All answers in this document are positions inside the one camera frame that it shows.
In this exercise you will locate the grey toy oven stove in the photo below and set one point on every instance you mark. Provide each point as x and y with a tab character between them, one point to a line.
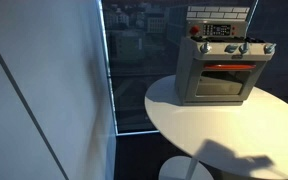
220	26

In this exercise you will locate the red round stove button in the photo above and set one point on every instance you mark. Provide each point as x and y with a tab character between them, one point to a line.
194	30

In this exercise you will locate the red oven door handle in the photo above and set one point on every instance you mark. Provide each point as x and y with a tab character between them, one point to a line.
228	67

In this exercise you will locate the white round pedestal table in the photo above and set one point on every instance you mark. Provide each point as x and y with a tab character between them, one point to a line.
249	140

